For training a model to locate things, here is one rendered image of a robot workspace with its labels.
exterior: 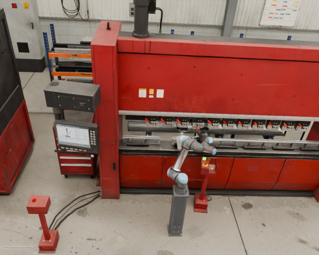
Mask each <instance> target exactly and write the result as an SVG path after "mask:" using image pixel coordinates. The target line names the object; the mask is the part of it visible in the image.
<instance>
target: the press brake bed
mask: <svg viewBox="0 0 319 255"><path fill-rule="evenodd" d="M178 155H179V153H162V152H124V151H119V183H120V194H165V195H173V185H176V184H177V183H176V182H175V181H174V180H172V179H171V178H169V177H168V175H167V171H168V169H169V168H170V167H172V166H174V164H175V161H176V159H177V157H178ZM202 156H203V157H212V158H217V171H216V175H215V176H209V178H208V182H207V187H206V191H205V194H207V195H220V196H221V195H230V196H283V197H314V196H315V194H314V193H313V191H314V190H315V189H316V188H317V187H318V186H319V157H315V156H277V155H239V154H215V155H213V154H201V153H188V154H187V156H186V158H185V160H184V162H183V164H182V166H181V169H180V170H181V172H180V173H184V174H186V175H187V176H188V182H187V185H188V191H189V194H190V195H195V194H196V193H199V194H200V193H201V189H202V184H203V179H204V175H200V164H201V159H202ZM249 166H258V171H247V168H248V167H249Z"/></svg>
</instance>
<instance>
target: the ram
mask: <svg viewBox="0 0 319 255"><path fill-rule="evenodd" d="M117 69H118V110H123V111H152V112H180V113H209V114H237V115H266V116H294V117H319V62H318V61H297V60H276V59H255V58H235V57H213V56H193V55H171V54H151V53H129V52H117ZM139 89H146V97H139ZM149 89H154V90H153V94H149ZM157 89H159V90H164V97H163V98H157V97H156V92H157ZM149 95H153V98H150V97H149ZM118 114H121V115H151V116H180V117H209V118H238V119H268V120H297V121H319V119H292V118H264V117H235V116H205V115H177V114H148V113H118Z"/></svg>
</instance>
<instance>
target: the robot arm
mask: <svg viewBox="0 0 319 255"><path fill-rule="evenodd" d="M197 134H198V136H195V137H193V138H194V139H192V138H191V137H189V136H186V137H184V138H183V139H182V140H181V144H182V145H181V147H182V148H181V151H180V153H179V155H178V157H177V159H176V161H175V164H174V166H172V167H170V168H169V169H168V171H167V175H168V177H169V178H171V179H172V180H174V181H175V182H176V183H177V185H176V187H175V192H176V193H177V194H178V195H185V194H186V193H187V182H188V176H187V175H186V174H184V173H180V172H181V170H180V169H181V166H182V164H183V162H184V160H185V158H186V156H187V153H188V151H190V150H192V151H195V152H206V153H211V154H213V155H215V154H216V152H217V150H216V149H215V148H213V147H211V146H210V145H209V143H212V142H213V138H211V137H203V135H202V133H201V131H197ZM196 140H197V141H196ZM200 143H201V144H200Z"/></svg>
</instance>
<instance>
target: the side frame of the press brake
mask: <svg viewBox="0 0 319 255"><path fill-rule="evenodd" d="M107 22H109V28H110V30H107V29H106V28H107ZM119 31H122V22H117V21H101V22H100V24H99V26H98V29H97V31H96V33H95V35H94V37H93V40H92V42H91V44H90V47H91V60H92V74H93V84H99V85H101V86H100V92H101V102H100V104H99V105H98V107H97V109H96V110H95V114H96V124H97V125H98V132H99V146H100V152H99V154H98V155H99V168H100V182H101V195H102V199H119V192H120V183H119V151H118V149H119V141H120V139H123V115H121V114H118V69H117V37H118V33H119Z"/></svg>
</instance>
